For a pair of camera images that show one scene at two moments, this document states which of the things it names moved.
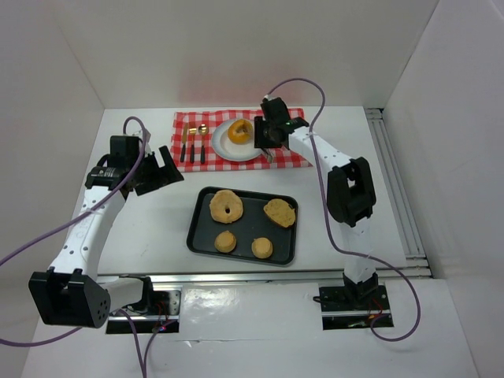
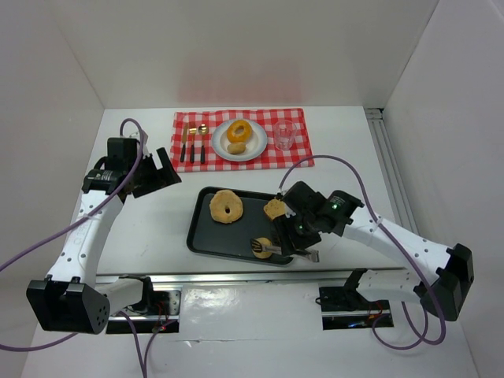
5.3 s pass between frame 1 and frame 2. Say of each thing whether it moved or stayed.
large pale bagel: stayed
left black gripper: stayed
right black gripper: moved
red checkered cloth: stayed
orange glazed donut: stayed
